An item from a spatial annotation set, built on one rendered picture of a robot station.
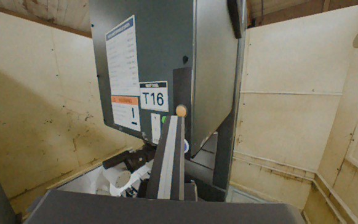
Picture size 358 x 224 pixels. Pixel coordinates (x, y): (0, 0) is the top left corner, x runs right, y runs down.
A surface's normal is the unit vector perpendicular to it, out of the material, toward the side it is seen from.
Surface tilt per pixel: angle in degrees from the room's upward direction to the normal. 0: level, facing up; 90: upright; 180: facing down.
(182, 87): 90
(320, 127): 90
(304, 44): 90
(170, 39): 90
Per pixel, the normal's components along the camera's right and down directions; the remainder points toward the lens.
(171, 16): -0.55, 0.18
